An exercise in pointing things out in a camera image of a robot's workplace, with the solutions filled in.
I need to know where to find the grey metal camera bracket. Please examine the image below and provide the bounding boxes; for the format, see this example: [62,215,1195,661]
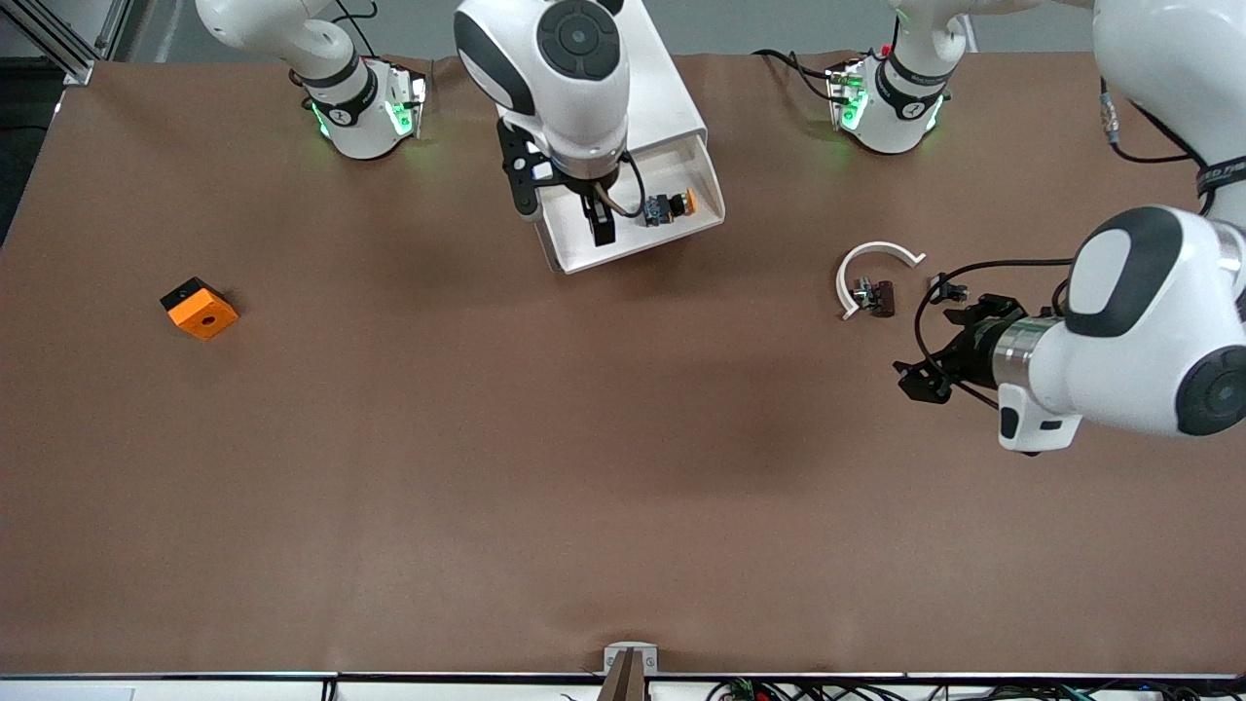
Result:
[604,643,659,701]

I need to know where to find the brown table cover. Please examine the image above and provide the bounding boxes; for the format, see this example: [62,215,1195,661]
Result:
[0,49,1246,678]

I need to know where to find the orange and black button box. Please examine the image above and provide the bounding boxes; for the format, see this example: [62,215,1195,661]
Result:
[161,277,239,342]

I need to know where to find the white plastic drawer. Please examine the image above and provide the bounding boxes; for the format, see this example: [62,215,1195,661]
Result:
[531,131,727,276]

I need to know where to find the orange push button black body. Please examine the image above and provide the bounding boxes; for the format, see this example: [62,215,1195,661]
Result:
[642,189,698,228]

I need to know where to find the brown cylinder with metal fitting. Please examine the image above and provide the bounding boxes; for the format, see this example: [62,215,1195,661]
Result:
[853,278,898,319]

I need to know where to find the black arm base cable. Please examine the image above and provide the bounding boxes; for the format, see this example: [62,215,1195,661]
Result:
[751,49,848,103]

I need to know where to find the aluminium frame post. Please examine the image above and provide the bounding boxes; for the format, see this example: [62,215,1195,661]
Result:
[0,0,98,87]

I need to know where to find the white drawer cabinet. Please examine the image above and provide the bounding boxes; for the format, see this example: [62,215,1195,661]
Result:
[487,0,709,157]

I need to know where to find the white half-ring clamp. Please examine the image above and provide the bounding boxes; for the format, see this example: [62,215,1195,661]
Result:
[837,241,927,321]

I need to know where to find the black cable bundle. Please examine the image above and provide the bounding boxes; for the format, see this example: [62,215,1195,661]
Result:
[706,679,1246,701]

